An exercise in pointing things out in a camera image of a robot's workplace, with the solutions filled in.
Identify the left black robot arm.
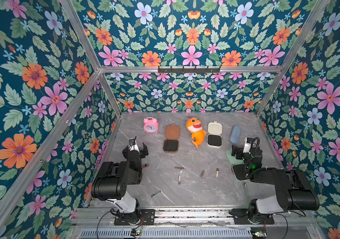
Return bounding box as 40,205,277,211
90,139,149,225

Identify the brown open clipper case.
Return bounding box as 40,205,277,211
163,125,181,153

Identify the orange shark plush toy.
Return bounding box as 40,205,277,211
187,118,206,148

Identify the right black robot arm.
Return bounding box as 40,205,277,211
230,137,320,225

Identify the pink alarm clock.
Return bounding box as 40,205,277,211
143,117,159,133

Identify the blue closed case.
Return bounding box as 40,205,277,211
229,125,242,144

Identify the green clipper case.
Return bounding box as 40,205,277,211
226,147,247,181

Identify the white vented cable duct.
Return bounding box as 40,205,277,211
79,228,253,239

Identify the green nail file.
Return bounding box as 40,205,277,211
243,182,248,198

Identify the black wall hook rail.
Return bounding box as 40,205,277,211
157,66,221,74

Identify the dark nail tool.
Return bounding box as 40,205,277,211
151,190,162,198

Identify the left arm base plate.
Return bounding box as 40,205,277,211
114,209,156,226

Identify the cream open clipper case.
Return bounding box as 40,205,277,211
207,121,223,148

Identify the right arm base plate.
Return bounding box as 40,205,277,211
229,209,275,225

